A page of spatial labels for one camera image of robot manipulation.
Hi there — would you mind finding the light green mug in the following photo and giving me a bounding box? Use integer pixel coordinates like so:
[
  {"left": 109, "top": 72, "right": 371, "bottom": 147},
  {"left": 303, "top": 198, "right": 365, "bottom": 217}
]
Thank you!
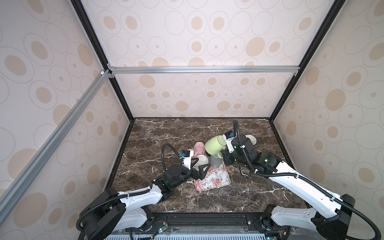
[{"left": 205, "top": 135, "right": 227, "bottom": 155}]

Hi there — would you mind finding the dark green mug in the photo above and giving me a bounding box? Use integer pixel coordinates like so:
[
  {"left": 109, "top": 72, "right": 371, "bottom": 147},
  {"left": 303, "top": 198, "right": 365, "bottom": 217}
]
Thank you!
[{"left": 245, "top": 135, "right": 257, "bottom": 146}]

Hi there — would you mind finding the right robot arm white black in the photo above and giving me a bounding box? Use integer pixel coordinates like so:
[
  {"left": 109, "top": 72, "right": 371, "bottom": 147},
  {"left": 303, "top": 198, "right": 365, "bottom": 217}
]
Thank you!
[{"left": 219, "top": 133, "right": 355, "bottom": 240}]

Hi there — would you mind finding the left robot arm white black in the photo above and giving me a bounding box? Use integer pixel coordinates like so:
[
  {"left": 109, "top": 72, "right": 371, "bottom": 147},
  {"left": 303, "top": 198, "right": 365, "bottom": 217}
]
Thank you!
[{"left": 76, "top": 164, "right": 211, "bottom": 240}]

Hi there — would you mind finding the white mug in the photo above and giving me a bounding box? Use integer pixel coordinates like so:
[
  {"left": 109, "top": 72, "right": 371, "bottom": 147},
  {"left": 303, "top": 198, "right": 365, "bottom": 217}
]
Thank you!
[{"left": 194, "top": 155, "right": 209, "bottom": 169}]

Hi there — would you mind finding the grey mug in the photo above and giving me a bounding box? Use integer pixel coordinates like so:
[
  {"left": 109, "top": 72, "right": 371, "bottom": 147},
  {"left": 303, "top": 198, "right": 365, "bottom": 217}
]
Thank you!
[{"left": 210, "top": 155, "right": 223, "bottom": 168}]

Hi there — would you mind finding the pink mug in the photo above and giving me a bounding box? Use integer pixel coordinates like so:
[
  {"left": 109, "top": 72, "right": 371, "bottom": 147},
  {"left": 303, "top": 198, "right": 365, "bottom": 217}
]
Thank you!
[{"left": 193, "top": 142, "right": 206, "bottom": 157}]

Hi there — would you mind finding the floral serving tray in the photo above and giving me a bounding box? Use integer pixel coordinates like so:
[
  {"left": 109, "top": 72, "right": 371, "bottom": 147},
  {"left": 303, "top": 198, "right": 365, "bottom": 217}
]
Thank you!
[{"left": 195, "top": 163, "right": 231, "bottom": 192}]

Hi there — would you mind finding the small circuit board with leds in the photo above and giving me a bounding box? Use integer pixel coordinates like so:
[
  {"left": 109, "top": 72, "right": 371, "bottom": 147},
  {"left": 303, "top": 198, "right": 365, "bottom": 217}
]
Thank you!
[{"left": 154, "top": 221, "right": 169, "bottom": 234}]

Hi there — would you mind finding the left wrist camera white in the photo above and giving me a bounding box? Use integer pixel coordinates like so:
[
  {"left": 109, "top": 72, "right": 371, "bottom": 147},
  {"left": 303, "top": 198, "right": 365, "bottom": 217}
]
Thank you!
[{"left": 181, "top": 150, "right": 194, "bottom": 170}]

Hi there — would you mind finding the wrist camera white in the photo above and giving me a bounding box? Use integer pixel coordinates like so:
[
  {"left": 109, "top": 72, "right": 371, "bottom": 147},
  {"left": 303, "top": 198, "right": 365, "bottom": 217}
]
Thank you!
[
  {"left": 181, "top": 150, "right": 194, "bottom": 170},
  {"left": 223, "top": 131, "right": 237, "bottom": 153}
]

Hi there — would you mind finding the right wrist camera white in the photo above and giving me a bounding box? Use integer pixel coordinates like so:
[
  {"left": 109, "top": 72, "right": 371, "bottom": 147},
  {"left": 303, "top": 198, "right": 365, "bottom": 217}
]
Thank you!
[{"left": 223, "top": 131, "right": 237, "bottom": 153}]

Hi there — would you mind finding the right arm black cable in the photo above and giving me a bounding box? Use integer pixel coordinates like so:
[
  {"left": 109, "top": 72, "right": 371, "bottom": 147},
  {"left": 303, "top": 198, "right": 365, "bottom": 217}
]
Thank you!
[{"left": 233, "top": 119, "right": 382, "bottom": 240}]

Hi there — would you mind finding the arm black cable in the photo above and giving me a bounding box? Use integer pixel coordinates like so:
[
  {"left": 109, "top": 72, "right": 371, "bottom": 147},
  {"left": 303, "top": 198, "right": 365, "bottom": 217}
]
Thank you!
[
  {"left": 233, "top": 119, "right": 382, "bottom": 240},
  {"left": 75, "top": 143, "right": 182, "bottom": 232}
]

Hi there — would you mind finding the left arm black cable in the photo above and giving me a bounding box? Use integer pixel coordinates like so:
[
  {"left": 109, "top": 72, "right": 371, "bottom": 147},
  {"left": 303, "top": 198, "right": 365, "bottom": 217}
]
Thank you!
[{"left": 75, "top": 143, "right": 182, "bottom": 232}]

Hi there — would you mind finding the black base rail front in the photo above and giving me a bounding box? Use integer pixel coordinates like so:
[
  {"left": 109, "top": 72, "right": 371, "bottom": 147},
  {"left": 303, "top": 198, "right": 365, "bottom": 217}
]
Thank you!
[{"left": 78, "top": 212, "right": 337, "bottom": 240}]

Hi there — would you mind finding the horizontal aluminium rail back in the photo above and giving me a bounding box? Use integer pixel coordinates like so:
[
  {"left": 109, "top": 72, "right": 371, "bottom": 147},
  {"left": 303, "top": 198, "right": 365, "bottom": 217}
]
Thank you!
[{"left": 102, "top": 65, "right": 300, "bottom": 76}]

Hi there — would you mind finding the diagonal aluminium rail left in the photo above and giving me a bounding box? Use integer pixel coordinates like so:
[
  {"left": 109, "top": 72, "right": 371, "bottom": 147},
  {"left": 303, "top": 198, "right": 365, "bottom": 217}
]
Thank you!
[{"left": 1, "top": 69, "right": 111, "bottom": 225}]

